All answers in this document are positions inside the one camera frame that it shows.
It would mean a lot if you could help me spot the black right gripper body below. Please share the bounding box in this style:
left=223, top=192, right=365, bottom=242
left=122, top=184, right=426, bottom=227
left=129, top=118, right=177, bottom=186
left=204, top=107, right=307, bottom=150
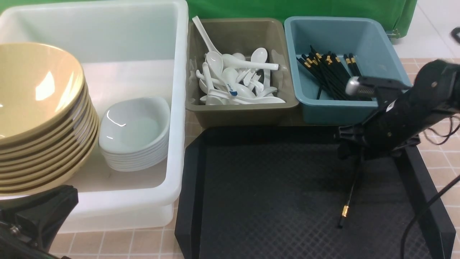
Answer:
left=335, top=101, right=421, bottom=159

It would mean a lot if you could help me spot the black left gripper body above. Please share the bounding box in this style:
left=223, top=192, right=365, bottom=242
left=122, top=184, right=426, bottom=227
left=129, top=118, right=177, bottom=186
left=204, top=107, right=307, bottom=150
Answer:
left=0, top=185, right=79, bottom=259

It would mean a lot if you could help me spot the black chopstick gold band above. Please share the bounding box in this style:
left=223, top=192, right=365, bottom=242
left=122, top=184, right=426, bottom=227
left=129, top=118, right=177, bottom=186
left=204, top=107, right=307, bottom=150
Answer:
left=338, top=156, right=362, bottom=228

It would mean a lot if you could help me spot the white soup spoon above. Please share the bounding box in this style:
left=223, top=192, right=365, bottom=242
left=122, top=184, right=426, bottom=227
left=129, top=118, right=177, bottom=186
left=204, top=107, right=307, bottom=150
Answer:
left=206, top=51, right=255, bottom=99

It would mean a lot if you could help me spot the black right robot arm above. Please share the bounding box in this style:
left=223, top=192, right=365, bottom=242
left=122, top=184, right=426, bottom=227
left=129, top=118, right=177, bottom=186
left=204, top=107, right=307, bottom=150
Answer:
left=335, top=59, right=459, bottom=159

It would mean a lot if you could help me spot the bundle of black chopsticks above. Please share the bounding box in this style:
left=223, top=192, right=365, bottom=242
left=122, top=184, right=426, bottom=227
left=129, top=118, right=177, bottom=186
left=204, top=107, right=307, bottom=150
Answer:
left=296, top=46, right=372, bottom=101

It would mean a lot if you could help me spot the blue chopstick bin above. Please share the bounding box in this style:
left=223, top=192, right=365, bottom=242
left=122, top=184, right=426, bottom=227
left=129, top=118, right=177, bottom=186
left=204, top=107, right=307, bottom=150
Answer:
left=284, top=17, right=411, bottom=125

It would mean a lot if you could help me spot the stack of yellow bowls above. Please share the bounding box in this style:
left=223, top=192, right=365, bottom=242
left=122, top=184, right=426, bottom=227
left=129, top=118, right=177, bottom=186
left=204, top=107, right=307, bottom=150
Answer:
left=0, top=42, right=99, bottom=200

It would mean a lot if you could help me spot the stack of white dishes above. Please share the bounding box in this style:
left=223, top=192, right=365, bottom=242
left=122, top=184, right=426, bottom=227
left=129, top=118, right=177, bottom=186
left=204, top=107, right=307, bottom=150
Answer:
left=98, top=96, right=171, bottom=172

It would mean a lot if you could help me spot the black serving tray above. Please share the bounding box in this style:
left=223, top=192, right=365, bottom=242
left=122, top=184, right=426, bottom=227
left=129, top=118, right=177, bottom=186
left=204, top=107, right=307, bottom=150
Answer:
left=175, top=126, right=437, bottom=259

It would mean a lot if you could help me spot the pile of white spoons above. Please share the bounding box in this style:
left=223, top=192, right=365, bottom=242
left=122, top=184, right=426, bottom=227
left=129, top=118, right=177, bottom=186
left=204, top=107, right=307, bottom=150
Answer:
left=192, top=16, right=285, bottom=105

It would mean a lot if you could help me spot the olive brown spoon bin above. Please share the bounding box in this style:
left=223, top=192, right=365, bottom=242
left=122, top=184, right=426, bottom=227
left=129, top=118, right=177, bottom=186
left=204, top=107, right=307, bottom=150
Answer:
left=185, top=18, right=299, bottom=128

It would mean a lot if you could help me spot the large white plastic bin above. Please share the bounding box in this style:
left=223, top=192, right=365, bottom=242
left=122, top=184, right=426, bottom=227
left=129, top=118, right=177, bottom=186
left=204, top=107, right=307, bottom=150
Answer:
left=1, top=0, right=189, bottom=234

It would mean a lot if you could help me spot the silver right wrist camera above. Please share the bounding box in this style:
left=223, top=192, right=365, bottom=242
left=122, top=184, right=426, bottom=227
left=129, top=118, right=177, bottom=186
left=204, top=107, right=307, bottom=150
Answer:
left=345, top=76, right=412, bottom=98

